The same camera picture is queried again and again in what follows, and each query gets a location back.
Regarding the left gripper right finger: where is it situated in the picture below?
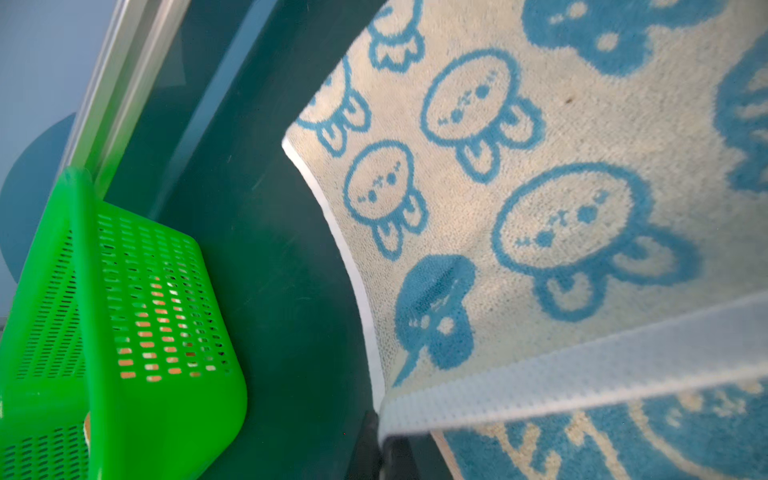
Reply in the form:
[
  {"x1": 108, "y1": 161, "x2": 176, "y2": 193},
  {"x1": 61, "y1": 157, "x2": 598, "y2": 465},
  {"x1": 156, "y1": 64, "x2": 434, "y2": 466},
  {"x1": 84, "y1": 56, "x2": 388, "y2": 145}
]
[{"x1": 383, "y1": 437, "x2": 420, "y2": 480}]

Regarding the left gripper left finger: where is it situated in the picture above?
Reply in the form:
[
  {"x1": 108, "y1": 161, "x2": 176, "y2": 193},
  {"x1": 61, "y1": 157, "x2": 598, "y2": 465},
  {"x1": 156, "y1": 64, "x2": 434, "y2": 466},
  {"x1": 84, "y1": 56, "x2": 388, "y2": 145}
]
[{"x1": 345, "y1": 410, "x2": 382, "y2": 480}]

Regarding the orange jellyfish pattern towel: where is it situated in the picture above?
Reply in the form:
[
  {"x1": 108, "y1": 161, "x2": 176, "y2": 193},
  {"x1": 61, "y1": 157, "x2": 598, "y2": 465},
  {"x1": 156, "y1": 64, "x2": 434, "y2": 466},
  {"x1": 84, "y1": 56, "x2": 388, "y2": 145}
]
[{"x1": 114, "y1": 272, "x2": 221, "y2": 383}]

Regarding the green plastic basket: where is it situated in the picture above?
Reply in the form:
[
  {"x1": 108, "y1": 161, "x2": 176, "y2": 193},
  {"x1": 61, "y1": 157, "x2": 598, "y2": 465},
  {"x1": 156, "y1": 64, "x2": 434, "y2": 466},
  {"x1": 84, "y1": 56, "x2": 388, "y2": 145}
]
[{"x1": 1, "y1": 168, "x2": 247, "y2": 479}]

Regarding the teal patterned towel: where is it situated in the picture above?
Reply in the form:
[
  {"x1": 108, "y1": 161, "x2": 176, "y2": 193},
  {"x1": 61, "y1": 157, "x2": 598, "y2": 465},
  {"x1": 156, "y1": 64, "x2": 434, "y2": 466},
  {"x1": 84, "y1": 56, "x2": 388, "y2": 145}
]
[{"x1": 282, "y1": 1, "x2": 767, "y2": 479}]

